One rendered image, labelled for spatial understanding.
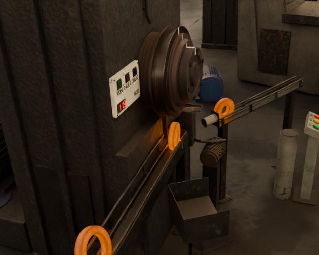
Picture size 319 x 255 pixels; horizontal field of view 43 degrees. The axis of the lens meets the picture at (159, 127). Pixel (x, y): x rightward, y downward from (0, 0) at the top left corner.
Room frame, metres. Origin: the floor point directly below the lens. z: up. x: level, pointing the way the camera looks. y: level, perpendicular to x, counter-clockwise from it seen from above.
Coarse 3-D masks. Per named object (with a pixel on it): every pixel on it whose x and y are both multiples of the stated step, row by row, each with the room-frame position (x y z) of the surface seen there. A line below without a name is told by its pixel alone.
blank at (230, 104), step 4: (220, 100) 2.36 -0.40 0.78; (224, 100) 2.35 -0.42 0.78; (228, 100) 2.37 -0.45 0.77; (216, 104) 2.35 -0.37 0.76; (220, 104) 2.33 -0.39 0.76; (224, 104) 2.35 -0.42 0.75; (228, 104) 2.37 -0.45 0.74; (232, 104) 2.39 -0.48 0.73; (216, 108) 2.33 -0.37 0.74; (220, 108) 2.33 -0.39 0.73; (228, 108) 2.38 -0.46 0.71; (232, 108) 2.39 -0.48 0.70; (220, 112) 2.33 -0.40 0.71; (224, 112) 2.39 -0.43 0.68; (228, 112) 2.37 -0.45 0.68; (220, 116) 2.33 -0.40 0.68; (228, 116) 2.37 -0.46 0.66; (220, 120) 2.33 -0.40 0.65
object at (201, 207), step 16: (176, 192) 1.57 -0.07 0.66; (192, 192) 1.58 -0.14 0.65; (208, 192) 1.60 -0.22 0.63; (176, 208) 1.41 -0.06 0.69; (192, 208) 1.51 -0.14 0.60; (208, 208) 1.51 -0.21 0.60; (176, 224) 1.42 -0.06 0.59; (192, 224) 1.31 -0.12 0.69; (208, 224) 1.33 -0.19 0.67; (224, 224) 1.34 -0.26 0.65; (192, 240) 1.31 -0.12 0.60
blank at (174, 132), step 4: (172, 124) 1.98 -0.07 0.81; (176, 124) 1.98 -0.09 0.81; (172, 128) 1.96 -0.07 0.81; (176, 128) 1.98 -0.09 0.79; (172, 132) 1.94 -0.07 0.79; (176, 132) 2.02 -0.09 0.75; (168, 136) 1.93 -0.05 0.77; (172, 136) 1.92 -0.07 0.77; (176, 136) 2.02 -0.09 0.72; (168, 140) 1.92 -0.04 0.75; (172, 140) 1.92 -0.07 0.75; (176, 140) 2.00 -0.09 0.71; (168, 144) 1.92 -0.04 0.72; (172, 144) 1.92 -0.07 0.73; (176, 144) 1.97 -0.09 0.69; (172, 148) 1.93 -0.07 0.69
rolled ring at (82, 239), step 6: (84, 228) 1.22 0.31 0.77; (90, 228) 1.21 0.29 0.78; (96, 228) 1.23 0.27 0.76; (102, 228) 1.26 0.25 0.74; (84, 234) 1.18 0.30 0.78; (90, 234) 1.19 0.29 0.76; (96, 234) 1.23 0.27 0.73; (102, 234) 1.24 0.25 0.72; (108, 234) 1.26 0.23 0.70; (78, 240) 1.16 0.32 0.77; (84, 240) 1.16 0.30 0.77; (102, 240) 1.24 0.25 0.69; (108, 240) 1.25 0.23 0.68; (78, 246) 1.14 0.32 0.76; (84, 246) 1.14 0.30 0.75; (102, 246) 1.23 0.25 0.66; (108, 246) 1.23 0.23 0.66; (78, 252) 1.12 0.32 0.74; (84, 252) 1.13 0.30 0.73; (102, 252) 1.22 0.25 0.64; (108, 252) 1.21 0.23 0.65
